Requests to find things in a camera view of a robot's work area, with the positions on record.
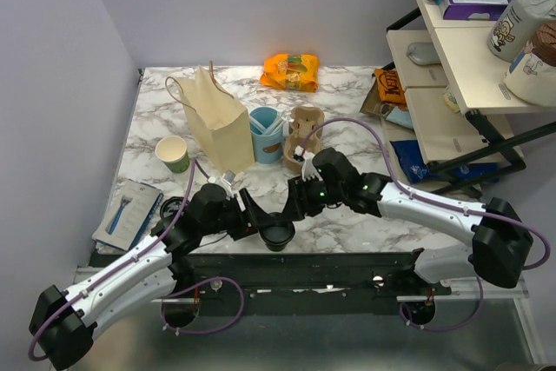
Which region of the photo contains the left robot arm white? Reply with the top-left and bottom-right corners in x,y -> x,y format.
28,183 -> 277,370

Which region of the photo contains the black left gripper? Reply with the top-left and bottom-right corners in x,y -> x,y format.
200,189 -> 276,242

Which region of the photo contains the brown pulp cup carrier stack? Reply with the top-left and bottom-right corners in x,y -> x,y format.
283,106 -> 325,174

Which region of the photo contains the grey computer mouse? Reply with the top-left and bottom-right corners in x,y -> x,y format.
406,42 -> 441,66

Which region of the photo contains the blue snack bag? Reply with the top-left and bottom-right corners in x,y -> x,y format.
389,139 -> 500,184

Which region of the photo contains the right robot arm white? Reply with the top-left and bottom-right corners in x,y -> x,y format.
282,148 -> 533,295

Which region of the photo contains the orange snack bag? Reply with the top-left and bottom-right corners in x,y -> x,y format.
260,53 -> 320,93

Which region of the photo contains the orange brown snack packet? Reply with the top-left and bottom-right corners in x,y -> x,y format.
361,69 -> 407,118

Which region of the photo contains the beige shelf rack black frame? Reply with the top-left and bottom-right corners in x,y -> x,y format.
387,0 -> 555,189

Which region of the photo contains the blue straw holder cup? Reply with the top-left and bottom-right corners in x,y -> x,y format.
249,107 -> 286,164

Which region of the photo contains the black plastic cup lid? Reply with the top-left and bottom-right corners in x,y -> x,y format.
259,212 -> 295,245

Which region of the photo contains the green paper cup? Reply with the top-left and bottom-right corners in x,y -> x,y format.
266,244 -> 287,252
155,136 -> 190,174

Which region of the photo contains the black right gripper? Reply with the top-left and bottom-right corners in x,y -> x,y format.
278,173 -> 346,222

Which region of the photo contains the cartoon paper roll grey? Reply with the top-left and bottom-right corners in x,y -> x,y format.
487,0 -> 555,63

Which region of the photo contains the razor blister pack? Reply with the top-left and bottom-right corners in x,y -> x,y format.
92,180 -> 163,251

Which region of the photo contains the cartoon paper roll brown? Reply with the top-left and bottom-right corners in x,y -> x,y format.
504,22 -> 555,108

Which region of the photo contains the purple tissue box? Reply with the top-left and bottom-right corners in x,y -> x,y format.
435,0 -> 512,21

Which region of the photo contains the beige paper bag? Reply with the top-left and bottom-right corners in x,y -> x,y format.
164,66 -> 255,174

